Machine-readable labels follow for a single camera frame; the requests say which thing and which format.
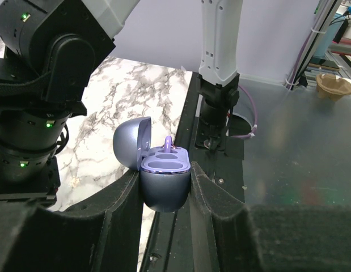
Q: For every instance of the tan paper cup holder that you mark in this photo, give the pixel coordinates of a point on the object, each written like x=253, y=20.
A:
x=331, y=86

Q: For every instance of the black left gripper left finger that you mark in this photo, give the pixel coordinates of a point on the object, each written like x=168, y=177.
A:
x=100, y=233

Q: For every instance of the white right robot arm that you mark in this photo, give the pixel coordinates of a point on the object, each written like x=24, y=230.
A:
x=51, y=50

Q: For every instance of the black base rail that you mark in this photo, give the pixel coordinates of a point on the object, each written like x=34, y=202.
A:
x=198, y=158

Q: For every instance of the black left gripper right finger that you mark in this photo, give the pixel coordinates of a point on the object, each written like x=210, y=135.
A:
x=294, y=238

